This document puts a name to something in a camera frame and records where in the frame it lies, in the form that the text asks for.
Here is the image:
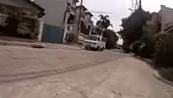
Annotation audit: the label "utility pole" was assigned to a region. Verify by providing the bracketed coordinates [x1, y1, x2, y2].
[72, 0, 84, 44]
[136, 0, 144, 12]

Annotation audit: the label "palm tree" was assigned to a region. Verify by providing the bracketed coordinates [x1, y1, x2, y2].
[94, 13, 114, 39]

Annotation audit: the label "bushes at house wall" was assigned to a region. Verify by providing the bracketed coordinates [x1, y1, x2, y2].
[0, 8, 43, 43]

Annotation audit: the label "grey concrete road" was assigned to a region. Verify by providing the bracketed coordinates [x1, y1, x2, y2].
[0, 30, 173, 98]

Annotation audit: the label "multi-storey building with balconies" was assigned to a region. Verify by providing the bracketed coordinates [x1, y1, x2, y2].
[71, 3, 98, 38]

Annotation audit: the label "tall grey building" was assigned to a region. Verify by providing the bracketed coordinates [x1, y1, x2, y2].
[26, 0, 80, 47]

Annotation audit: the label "blue metal gate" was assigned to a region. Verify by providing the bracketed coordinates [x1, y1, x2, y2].
[40, 24, 66, 46]

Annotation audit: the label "raised concrete sidewalk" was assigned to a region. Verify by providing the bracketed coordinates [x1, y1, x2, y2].
[0, 32, 86, 62]

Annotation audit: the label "white van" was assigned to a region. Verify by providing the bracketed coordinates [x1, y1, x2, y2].
[81, 33, 109, 53]

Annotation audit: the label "dark round tree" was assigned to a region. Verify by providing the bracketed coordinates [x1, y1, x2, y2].
[100, 28, 121, 51]

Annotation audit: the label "group of dark trees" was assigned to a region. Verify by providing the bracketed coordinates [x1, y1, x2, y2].
[113, 4, 165, 60]

